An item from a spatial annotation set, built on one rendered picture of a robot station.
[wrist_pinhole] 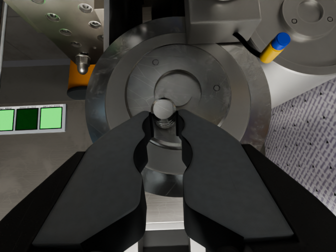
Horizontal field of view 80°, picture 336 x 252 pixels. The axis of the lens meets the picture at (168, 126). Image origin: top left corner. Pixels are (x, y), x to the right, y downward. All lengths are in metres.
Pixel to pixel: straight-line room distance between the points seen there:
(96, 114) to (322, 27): 0.20
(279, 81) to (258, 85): 0.04
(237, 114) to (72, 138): 0.45
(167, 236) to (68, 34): 0.53
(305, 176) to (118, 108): 0.27
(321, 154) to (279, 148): 0.10
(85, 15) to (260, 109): 0.36
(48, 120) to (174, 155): 0.46
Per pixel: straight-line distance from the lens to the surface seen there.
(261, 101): 0.18
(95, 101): 0.17
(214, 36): 0.17
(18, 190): 0.61
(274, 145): 0.41
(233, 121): 0.16
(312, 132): 0.32
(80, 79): 1.99
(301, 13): 0.23
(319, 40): 0.23
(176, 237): 0.60
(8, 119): 0.64
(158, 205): 0.50
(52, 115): 0.57
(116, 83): 0.17
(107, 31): 0.21
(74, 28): 0.49
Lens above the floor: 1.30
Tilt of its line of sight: 9 degrees down
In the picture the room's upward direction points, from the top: 178 degrees clockwise
